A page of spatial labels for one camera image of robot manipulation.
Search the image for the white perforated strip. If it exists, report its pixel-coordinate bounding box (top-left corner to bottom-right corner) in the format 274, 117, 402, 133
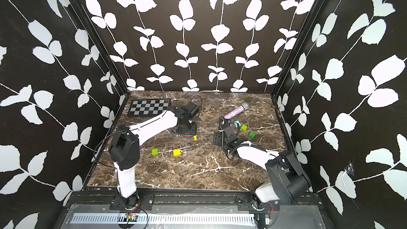
68, 213, 255, 226

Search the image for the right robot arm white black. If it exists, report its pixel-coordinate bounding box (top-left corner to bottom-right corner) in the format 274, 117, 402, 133
213, 123, 312, 205

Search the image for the cyan lego brick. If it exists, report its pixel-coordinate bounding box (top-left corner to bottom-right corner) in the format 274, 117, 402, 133
234, 121, 241, 128

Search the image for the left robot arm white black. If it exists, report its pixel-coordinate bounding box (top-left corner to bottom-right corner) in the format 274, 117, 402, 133
109, 107, 199, 198

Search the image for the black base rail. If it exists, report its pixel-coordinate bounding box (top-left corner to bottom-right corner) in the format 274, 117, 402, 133
68, 190, 322, 212

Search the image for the yellow lego brick front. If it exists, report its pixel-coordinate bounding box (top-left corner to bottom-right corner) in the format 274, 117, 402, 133
173, 149, 182, 157

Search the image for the black white checkerboard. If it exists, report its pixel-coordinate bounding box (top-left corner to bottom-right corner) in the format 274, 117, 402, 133
128, 99, 171, 117

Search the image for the lime green lego brick left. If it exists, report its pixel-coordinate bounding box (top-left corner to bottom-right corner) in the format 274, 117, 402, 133
152, 148, 158, 156

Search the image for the purple glitter microphone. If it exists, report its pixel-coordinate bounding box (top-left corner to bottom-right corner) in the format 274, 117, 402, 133
224, 102, 250, 119

